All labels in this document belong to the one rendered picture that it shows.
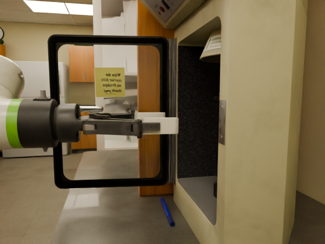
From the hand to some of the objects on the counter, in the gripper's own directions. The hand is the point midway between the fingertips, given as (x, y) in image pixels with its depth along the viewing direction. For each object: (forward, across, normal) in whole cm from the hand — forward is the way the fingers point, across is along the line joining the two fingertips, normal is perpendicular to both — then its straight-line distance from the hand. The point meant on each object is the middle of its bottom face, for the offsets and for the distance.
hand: (162, 122), depth 54 cm
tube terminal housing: (+20, +1, +24) cm, 31 cm away
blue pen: (+3, +10, +25) cm, 27 cm away
